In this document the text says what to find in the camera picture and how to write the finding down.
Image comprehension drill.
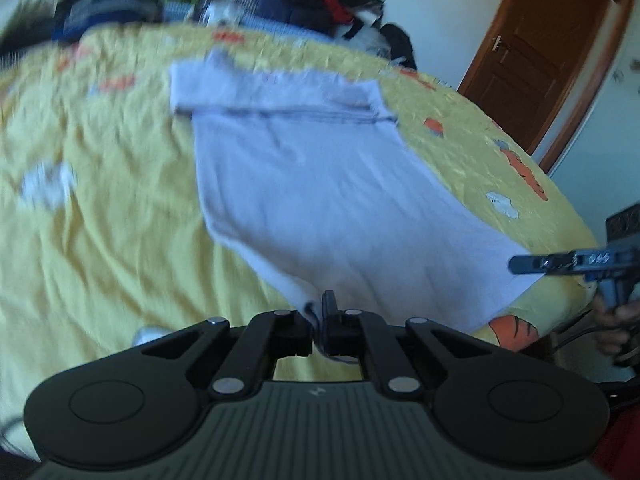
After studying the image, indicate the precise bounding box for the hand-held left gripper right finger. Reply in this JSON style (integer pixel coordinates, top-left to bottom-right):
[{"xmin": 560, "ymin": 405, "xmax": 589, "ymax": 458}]
[{"xmin": 319, "ymin": 290, "xmax": 497, "ymax": 402}]

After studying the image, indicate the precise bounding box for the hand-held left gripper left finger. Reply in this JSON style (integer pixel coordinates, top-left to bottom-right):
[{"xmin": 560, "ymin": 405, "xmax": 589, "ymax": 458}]
[{"xmin": 142, "ymin": 309, "xmax": 314, "ymax": 402}]

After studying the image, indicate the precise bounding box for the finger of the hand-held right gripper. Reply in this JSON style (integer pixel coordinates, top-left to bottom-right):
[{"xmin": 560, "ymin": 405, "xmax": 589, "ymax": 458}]
[{"xmin": 508, "ymin": 248, "xmax": 617, "ymax": 276}]

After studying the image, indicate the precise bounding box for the lavender knit sweater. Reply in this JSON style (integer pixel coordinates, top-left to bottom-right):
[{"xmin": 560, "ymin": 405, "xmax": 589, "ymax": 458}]
[{"xmin": 169, "ymin": 49, "xmax": 539, "ymax": 361}]

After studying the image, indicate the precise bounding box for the pile of dark folded clothes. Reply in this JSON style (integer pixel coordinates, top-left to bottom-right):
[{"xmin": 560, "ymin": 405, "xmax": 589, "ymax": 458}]
[{"xmin": 50, "ymin": 0, "xmax": 167, "ymax": 45}]

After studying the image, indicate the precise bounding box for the person's right hand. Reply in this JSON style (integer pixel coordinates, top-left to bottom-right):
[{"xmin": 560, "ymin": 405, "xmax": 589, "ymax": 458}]
[{"xmin": 593, "ymin": 292, "xmax": 640, "ymax": 357}]

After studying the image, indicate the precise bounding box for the person's red clothing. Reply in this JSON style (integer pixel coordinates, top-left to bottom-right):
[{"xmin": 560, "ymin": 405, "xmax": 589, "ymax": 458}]
[{"xmin": 592, "ymin": 407, "xmax": 640, "ymax": 480}]

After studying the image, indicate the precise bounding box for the brown wooden door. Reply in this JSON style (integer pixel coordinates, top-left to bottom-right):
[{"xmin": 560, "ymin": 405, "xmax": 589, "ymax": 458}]
[{"xmin": 457, "ymin": 0, "xmax": 637, "ymax": 173}]

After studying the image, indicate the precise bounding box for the yellow printed quilt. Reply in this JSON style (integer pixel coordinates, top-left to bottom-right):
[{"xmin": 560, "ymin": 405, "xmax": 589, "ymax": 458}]
[{"xmin": 0, "ymin": 24, "xmax": 603, "ymax": 463}]

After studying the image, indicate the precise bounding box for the black garment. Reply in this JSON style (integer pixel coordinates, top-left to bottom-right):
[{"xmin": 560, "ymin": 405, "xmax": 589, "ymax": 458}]
[{"xmin": 377, "ymin": 22, "xmax": 419, "ymax": 70}]

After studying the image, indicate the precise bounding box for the white plastic bag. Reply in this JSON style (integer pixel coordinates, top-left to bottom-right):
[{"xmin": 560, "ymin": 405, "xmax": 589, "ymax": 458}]
[{"xmin": 199, "ymin": 2, "xmax": 247, "ymax": 27}]

